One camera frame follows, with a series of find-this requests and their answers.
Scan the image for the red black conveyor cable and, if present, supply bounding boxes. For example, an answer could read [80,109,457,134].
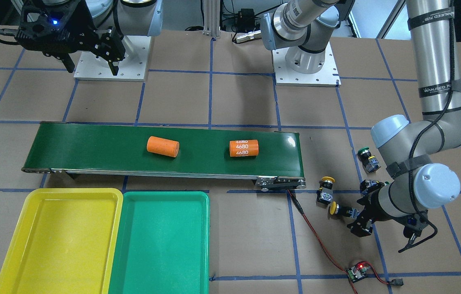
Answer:
[286,190,404,286]

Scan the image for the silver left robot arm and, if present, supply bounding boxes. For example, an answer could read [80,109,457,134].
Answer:
[347,0,461,240]

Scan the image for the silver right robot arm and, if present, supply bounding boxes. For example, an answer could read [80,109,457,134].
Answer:
[13,0,163,82]

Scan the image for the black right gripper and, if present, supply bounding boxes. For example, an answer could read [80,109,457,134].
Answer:
[14,0,126,76]

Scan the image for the aluminium frame post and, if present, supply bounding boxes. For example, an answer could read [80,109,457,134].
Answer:
[202,0,221,39]

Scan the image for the small motor controller board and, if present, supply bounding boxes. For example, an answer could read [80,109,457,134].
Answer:
[346,263,372,283]

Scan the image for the yellow plastic tray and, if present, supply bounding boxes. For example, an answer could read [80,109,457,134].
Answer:
[0,188,123,294]

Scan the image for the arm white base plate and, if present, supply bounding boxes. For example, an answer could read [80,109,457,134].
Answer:
[272,43,341,87]
[73,35,152,82]

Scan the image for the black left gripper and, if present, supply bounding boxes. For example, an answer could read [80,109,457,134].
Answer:
[347,180,394,238]

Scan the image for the green conveyor belt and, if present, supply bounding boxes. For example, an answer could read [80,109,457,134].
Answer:
[22,122,306,191]

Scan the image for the orange cylinder with 4680 print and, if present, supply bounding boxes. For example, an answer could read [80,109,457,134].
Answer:
[229,140,259,158]

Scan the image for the yellow push button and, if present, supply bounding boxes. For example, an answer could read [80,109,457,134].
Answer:
[327,201,361,219]
[316,176,335,205]

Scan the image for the plain orange cylinder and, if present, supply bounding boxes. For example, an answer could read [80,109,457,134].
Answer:
[146,136,180,158]

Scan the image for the green plastic tray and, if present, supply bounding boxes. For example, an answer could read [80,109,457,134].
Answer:
[109,191,210,294]

